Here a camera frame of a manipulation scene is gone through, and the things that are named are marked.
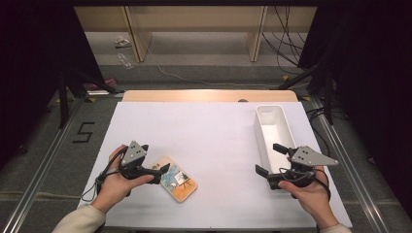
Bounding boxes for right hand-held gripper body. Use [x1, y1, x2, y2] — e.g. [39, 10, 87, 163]
[267, 146, 339, 190]

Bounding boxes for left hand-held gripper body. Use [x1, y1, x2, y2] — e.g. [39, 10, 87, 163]
[118, 140, 153, 183]

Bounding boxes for white plastic bin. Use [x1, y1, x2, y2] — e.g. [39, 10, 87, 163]
[253, 105, 300, 191]

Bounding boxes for person's left hand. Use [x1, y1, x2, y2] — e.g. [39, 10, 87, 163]
[91, 145, 155, 215]

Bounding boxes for person's right hand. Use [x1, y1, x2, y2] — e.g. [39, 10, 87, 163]
[278, 169, 340, 230]

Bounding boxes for white table board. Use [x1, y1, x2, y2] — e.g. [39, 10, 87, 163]
[77, 101, 354, 229]

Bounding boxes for black tripod stand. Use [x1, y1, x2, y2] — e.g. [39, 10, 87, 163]
[57, 67, 125, 129]
[277, 61, 335, 126]

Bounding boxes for pink packet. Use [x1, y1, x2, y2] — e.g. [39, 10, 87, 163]
[89, 77, 118, 91]

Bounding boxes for clear plastic bottle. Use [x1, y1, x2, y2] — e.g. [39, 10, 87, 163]
[117, 52, 134, 71]

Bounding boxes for black curtain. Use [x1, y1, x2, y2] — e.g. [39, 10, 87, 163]
[0, 0, 105, 171]
[297, 0, 412, 222]

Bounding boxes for crumpled white paper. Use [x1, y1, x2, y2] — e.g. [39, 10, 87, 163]
[115, 35, 131, 50]

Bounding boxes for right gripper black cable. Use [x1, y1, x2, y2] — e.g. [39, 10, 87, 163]
[278, 166, 332, 202]

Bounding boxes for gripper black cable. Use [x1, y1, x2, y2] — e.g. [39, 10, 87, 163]
[81, 147, 129, 203]
[278, 166, 332, 202]

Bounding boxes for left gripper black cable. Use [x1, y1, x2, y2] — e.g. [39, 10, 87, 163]
[81, 147, 129, 203]

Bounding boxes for aluminium floor rail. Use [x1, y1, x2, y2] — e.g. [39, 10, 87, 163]
[310, 96, 391, 233]
[0, 96, 86, 233]

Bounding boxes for bundle of black cables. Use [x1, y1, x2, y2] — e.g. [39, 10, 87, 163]
[261, 5, 308, 76]

